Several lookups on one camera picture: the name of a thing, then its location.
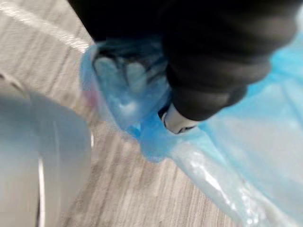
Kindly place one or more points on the blue plastic trash bag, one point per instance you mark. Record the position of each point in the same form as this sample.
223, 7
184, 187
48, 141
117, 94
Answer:
248, 146

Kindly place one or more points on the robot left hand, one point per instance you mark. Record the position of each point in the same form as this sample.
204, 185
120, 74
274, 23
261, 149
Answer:
203, 47

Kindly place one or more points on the white round trash bin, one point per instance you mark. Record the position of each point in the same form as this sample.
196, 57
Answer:
35, 153

